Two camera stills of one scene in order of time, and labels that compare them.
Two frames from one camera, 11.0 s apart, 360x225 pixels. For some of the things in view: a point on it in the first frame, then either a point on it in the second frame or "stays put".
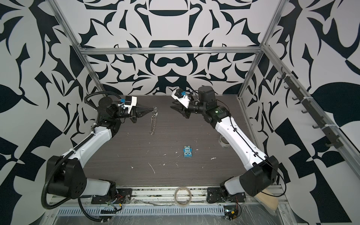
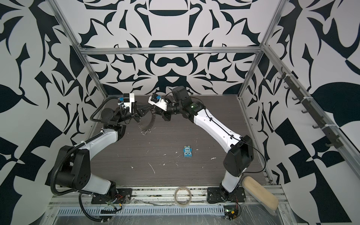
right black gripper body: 195,107 → 173,109
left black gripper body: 133,118 stays put
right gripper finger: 185,112 → 162,112
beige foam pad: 268,201 stays put
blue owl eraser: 187,151 stays put
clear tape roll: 175,199 stays put
